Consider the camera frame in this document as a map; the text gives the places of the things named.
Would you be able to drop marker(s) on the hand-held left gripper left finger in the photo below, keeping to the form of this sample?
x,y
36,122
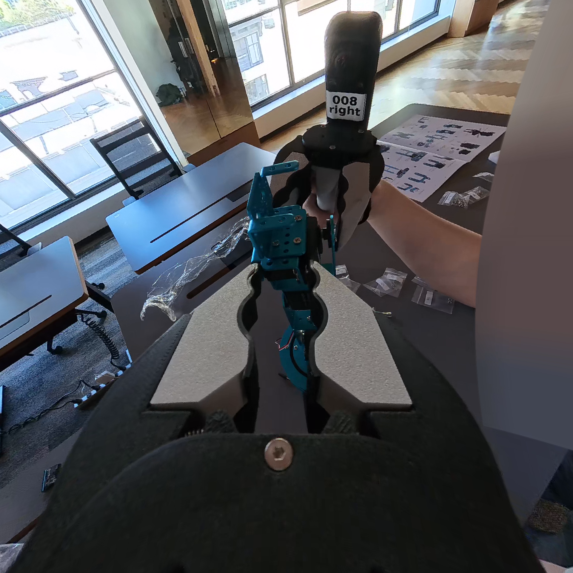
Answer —
x,y
201,353

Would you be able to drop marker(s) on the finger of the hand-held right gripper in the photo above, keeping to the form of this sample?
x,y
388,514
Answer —
x,y
301,190
358,192

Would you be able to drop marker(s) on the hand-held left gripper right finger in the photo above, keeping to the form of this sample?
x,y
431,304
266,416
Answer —
x,y
362,353

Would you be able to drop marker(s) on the blue toy robot arm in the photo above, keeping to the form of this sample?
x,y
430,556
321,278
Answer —
x,y
280,221

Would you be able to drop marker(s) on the person's right forearm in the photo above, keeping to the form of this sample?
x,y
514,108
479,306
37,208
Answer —
x,y
429,241

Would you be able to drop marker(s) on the grey desk with wood edge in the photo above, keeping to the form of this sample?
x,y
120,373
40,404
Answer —
x,y
36,286
201,197

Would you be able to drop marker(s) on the person's right hand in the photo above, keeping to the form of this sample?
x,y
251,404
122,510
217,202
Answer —
x,y
382,201

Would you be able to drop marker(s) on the small metal pin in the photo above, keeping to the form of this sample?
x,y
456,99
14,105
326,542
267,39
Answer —
x,y
388,314

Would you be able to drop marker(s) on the crumpled clear plastic wrap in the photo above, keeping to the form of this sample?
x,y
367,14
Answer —
x,y
159,304

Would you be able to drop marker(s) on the small clear parts bag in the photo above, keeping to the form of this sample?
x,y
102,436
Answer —
x,y
432,297
387,282
454,199
483,176
478,192
344,275

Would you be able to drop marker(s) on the printed instruction booklet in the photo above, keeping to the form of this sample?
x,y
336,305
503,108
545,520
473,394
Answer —
x,y
429,147

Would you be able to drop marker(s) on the white power strip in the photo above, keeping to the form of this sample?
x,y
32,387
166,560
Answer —
x,y
96,389

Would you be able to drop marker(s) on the dark green cloth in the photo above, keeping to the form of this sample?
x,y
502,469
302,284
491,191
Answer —
x,y
170,94

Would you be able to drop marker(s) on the wooden column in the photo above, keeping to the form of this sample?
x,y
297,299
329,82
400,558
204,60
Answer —
x,y
474,18

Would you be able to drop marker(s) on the black slatted chair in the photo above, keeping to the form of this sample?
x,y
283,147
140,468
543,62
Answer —
x,y
121,133

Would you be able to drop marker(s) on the small circuit board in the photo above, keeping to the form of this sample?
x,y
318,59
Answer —
x,y
51,478

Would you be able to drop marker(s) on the large grid window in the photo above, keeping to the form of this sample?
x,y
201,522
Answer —
x,y
44,53

